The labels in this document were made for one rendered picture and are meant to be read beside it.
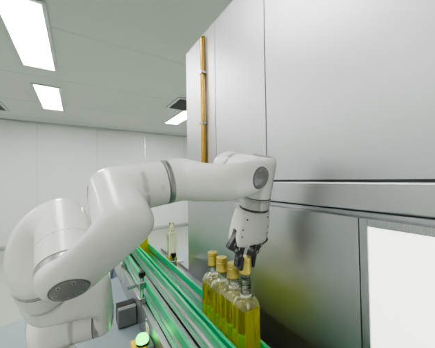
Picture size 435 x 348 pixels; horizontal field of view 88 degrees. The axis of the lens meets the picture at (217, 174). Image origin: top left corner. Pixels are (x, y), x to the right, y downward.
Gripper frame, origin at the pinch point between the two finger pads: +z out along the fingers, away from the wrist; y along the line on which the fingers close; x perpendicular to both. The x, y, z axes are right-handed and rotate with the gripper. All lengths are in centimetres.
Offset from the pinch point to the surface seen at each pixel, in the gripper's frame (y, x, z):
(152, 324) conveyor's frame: 15.1, -26.1, 39.1
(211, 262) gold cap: 1.2, -14.1, 9.5
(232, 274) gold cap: 1.1, -3.0, 6.3
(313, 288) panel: -12.0, 13.5, 2.5
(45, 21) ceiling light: 61, -214, -101
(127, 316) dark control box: 20, -47, 53
